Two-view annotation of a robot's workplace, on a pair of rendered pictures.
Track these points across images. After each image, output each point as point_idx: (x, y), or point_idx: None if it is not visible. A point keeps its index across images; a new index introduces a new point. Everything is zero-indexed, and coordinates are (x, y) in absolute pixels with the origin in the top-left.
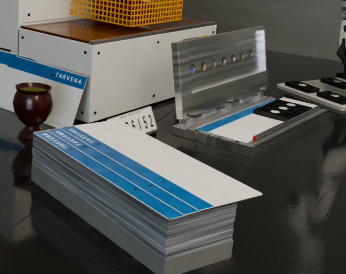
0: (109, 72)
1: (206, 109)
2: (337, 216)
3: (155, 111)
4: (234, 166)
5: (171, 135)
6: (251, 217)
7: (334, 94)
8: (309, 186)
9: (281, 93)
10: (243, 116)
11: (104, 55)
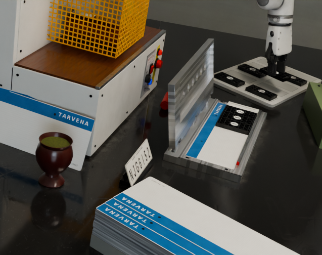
0: (106, 107)
1: (185, 131)
2: None
3: (131, 128)
4: (234, 198)
5: (163, 161)
6: None
7: (261, 89)
8: (300, 214)
9: (214, 88)
10: (210, 131)
11: (104, 95)
